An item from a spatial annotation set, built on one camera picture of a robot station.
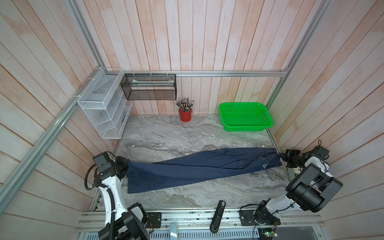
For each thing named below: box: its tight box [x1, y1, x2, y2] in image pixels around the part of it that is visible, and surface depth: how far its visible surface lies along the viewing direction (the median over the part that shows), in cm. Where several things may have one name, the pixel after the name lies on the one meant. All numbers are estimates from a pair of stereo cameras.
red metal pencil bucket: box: [178, 108, 193, 122], surface depth 119 cm
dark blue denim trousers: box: [126, 147, 283, 194], surface depth 90 cm
